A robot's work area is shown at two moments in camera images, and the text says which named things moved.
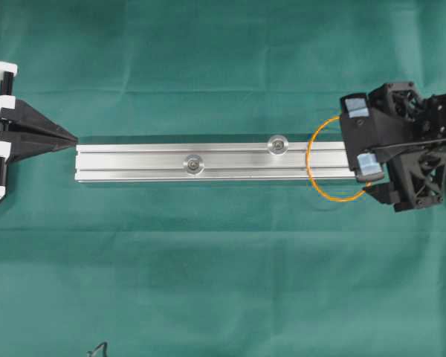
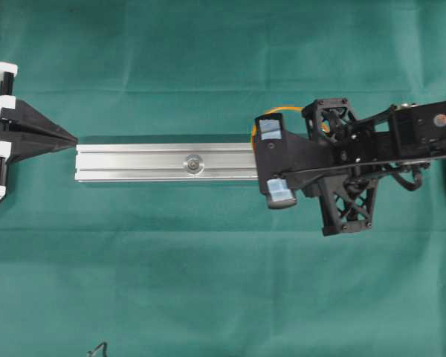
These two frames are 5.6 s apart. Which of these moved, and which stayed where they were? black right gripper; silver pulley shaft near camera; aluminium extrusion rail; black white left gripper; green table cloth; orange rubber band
Moved: orange rubber band; black right gripper
Stayed: silver pulley shaft near camera; black white left gripper; aluminium extrusion rail; green table cloth
